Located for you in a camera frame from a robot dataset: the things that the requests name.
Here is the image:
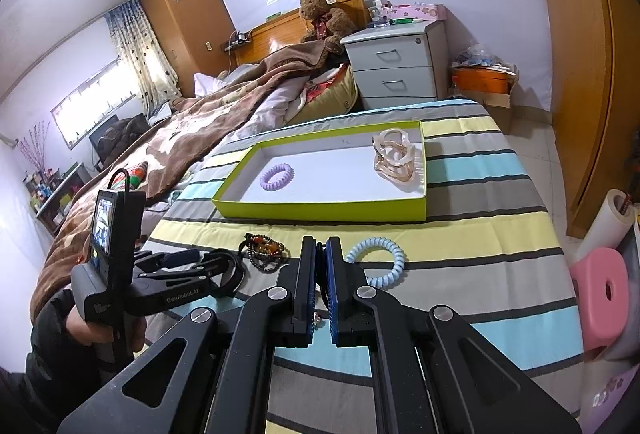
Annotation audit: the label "window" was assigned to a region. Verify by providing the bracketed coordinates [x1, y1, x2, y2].
[50, 59, 138, 150]

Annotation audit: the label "pink plastic stool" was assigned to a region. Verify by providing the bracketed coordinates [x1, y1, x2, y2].
[570, 248, 631, 352]

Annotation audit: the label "decorative flower branches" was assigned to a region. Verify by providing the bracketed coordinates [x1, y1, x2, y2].
[20, 124, 51, 170]

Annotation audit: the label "blue spiral hair tie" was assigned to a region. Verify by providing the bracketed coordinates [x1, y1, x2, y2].
[345, 238, 406, 290]

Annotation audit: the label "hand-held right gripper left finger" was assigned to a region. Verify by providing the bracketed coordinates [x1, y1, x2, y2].
[57, 237, 326, 434]

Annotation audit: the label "person's left hand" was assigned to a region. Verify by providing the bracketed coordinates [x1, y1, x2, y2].
[31, 288, 148, 367]

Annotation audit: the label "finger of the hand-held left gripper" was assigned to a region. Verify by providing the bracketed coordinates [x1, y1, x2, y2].
[133, 249, 202, 273]
[140, 251, 239, 283]

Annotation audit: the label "striped table cloth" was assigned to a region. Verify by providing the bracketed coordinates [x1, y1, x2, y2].
[145, 98, 583, 420]

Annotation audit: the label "dark beaded bracelet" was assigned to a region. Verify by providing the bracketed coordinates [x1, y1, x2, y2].
[243, 233, 291, 272]

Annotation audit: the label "brown teddy bear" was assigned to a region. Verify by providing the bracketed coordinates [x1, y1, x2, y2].
[299, 0, 356, 55]

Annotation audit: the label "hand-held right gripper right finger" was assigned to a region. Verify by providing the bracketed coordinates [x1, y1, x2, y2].
[325, 237, 583, 434]

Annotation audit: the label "person's left forearm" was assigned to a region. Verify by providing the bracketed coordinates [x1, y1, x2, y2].
[0, 349, 116, 434]

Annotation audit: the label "grey drawer nightstand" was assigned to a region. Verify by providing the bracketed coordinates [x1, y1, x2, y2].
[340, 19, 448, 111]

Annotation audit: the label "white paper roll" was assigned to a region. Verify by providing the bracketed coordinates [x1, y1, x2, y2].
[575, 189, 636, 265]

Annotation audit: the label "wooden headboard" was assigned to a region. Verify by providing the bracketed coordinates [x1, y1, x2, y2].
[235, 0, 366, 65]

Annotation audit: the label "wooden wardrobe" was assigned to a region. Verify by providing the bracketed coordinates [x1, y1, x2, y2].
[141, 0, 236, 98]

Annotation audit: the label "dark monitor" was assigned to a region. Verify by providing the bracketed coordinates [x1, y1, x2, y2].
[90, 114, 151, 170]

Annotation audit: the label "orange box in carton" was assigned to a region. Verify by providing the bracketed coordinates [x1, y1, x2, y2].
[450, 64, 521, 135]

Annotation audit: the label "yellow mattress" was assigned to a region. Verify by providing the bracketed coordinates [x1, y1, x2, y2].
[295, 64, 359, 117]

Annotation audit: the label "wooden door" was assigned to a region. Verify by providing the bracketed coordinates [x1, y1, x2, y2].
[520, 0, 640, 240]

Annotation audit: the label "green cardboard box lid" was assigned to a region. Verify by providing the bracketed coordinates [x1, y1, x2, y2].
[211, 120, 428, 222]

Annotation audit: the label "red green patterned cushion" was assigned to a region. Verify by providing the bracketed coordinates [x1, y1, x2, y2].
[129, 161, 150, 190]

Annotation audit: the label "dotted curtain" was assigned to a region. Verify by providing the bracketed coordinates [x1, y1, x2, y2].
[105, 0, 181, 115]

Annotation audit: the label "purple spiral hair tie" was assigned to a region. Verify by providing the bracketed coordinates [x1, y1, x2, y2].
[260, 164, 296, 191]

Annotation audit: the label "cluttered shelf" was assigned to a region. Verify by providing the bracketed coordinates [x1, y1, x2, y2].
[25, 163, 93, 235]

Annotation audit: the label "brown patterned blanket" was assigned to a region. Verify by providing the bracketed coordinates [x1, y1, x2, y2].
[30, 39, 331, 325]

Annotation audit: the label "pink floral box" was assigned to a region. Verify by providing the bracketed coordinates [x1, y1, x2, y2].
[387, 3, 447, 22]

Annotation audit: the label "black smart band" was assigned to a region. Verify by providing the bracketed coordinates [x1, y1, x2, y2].
[210, 255, 248, 300]

